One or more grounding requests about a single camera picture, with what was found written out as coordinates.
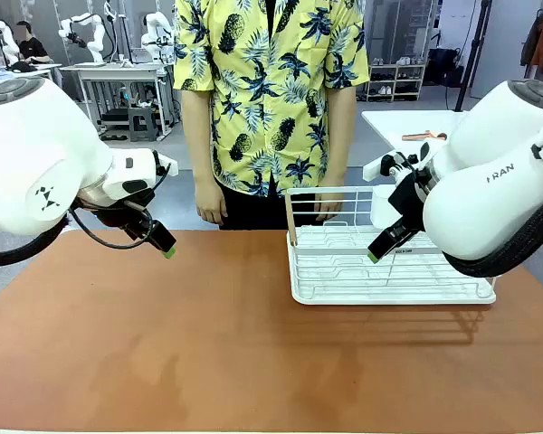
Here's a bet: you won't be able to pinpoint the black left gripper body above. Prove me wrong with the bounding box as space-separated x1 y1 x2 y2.
78 198 155 240

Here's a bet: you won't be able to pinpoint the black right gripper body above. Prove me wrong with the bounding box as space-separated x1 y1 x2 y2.
387 171 436 229

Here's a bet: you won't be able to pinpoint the white wire dish rack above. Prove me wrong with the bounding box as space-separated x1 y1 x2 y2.
285 185 498 306

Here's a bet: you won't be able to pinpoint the wooden colourful toy tool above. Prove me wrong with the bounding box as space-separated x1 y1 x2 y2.
401 129 450 143

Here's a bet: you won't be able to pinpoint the person's right forearm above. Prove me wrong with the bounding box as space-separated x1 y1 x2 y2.
180 89 224 200

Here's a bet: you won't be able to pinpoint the person's left forearm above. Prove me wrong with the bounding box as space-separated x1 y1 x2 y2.
327 85 359 183

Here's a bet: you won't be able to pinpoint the person's right hand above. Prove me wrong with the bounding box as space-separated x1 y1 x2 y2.
194 182 230 226

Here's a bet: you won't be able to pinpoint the person's left hand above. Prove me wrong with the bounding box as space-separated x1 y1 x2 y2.
313 174 346 223

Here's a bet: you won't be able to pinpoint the white cutlery holder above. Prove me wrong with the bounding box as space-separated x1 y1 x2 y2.
370 187 409 230

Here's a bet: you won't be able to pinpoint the white side table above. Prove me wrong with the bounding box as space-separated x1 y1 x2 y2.
360 109 472 153

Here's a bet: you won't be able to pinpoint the grey plastic stool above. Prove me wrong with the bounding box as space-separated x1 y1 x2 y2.
127 105 159 143

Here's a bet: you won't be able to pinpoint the black trousers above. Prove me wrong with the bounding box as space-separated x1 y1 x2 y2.
216 173 328 232

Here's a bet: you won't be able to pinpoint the wooden shoe rack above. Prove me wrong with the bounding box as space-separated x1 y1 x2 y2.
365 62 428 103

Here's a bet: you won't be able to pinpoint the black bag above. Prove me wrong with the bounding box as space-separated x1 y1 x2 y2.
426 46 465 88

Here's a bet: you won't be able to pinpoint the white background workbench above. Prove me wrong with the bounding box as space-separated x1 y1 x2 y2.
58 61 175 137

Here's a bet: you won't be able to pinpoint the black tripod stand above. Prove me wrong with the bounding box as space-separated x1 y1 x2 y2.
453 0 495 113

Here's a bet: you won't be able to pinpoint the person in pineapple shirt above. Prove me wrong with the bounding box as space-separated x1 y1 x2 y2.
172 0 371 198

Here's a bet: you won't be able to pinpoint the seated person in black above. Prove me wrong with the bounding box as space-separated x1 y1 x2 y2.
14 20 54 65

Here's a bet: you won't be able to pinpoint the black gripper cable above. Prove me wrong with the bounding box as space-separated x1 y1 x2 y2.
68 151 172 250

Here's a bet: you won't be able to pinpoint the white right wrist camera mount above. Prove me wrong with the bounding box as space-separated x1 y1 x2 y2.
362 152 424 184

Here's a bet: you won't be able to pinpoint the black braided cable sleeve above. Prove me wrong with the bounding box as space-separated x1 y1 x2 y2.
443 189 543 279
0 215 71 269

